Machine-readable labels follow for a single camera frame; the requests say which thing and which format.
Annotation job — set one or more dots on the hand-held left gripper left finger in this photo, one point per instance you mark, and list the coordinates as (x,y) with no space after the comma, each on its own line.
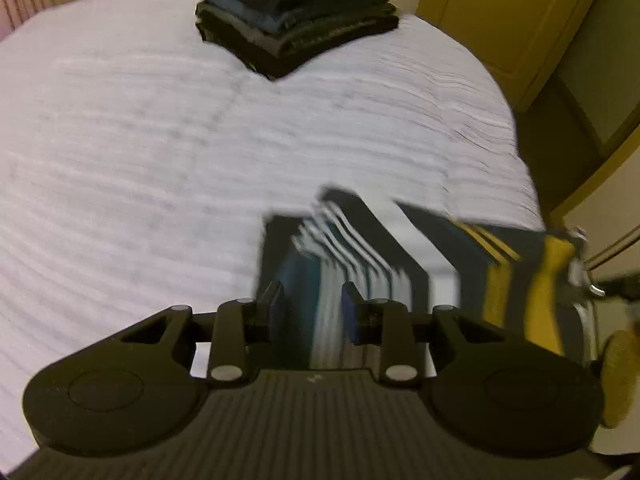
(274,305)

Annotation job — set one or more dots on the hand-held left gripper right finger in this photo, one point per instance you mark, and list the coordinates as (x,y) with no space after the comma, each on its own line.
(351,316)

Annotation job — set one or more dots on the striped long-sleeve shirt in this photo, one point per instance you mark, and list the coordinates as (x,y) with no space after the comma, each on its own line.
(380,265)

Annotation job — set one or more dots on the stack of dark folded clothes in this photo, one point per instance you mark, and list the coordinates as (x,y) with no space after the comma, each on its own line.
(295,15)

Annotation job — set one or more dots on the white striped bed blanket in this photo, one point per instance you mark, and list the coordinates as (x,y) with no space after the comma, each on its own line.
(165,160)

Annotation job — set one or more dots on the yellow wooden wardrobe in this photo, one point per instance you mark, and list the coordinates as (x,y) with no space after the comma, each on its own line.
(505,15)

